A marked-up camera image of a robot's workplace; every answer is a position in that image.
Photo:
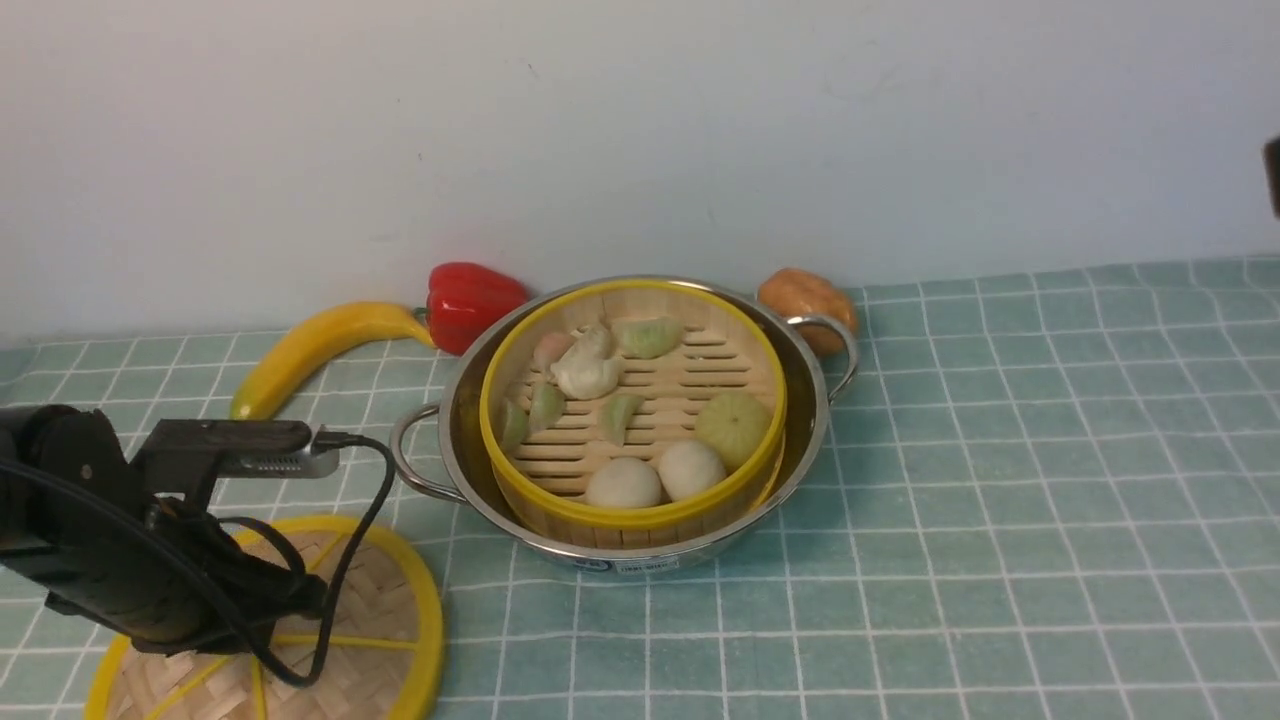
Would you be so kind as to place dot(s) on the white pleated dumpling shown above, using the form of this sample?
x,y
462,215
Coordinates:
x,y
588,369

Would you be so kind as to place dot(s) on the white bun left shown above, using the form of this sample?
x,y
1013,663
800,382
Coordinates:
x,y
624,483

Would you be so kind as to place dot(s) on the brown potato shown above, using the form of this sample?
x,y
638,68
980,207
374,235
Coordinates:
x,y
794,292

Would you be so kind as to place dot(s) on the pink dumpling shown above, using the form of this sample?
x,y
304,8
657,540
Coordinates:
x,y
550,349

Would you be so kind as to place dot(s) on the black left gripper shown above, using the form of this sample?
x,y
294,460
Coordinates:
x,y
181,580

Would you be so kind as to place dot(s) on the white bun right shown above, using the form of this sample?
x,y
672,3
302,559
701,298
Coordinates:
x,y
688,468

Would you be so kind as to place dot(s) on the dark right robot part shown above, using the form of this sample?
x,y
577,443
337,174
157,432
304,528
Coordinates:
x,y
1271,168

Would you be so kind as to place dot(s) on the green dumpling centre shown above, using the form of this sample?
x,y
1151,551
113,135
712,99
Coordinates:
x,y
615,417

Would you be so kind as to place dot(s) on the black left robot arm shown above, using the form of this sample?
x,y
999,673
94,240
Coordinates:
x,y
54,455

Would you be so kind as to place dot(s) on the green round bun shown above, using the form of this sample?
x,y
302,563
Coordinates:
x,y
734,424

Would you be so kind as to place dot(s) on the yellow woven bamboo steamer lid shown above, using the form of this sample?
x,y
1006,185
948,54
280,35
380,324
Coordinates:
x,y
385,660

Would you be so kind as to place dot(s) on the green dumpling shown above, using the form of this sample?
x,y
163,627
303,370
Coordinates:
x,y
615,417
648,338
546,406
514,426

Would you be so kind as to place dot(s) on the green dumpling top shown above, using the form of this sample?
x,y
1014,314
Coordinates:
x,y
648,338

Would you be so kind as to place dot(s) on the yellow plastic banana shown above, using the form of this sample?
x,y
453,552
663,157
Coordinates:
x,y
310,345

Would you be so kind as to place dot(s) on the green dumpling far left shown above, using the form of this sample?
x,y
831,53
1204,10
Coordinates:
x,y
514,426

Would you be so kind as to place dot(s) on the stainless steel pot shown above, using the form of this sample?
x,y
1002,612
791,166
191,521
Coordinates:
x,y
439,450

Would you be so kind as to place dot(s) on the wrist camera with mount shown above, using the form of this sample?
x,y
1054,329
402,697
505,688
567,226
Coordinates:
x,y
187,457

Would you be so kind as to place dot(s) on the yellow bamboo steamer basket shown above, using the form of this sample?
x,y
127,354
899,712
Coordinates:
x,y
723,352

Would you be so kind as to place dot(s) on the white bun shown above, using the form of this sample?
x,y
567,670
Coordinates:
x,y
624,483
688,468

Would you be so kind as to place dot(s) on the red bell pepper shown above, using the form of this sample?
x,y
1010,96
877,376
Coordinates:
x,y
464,301

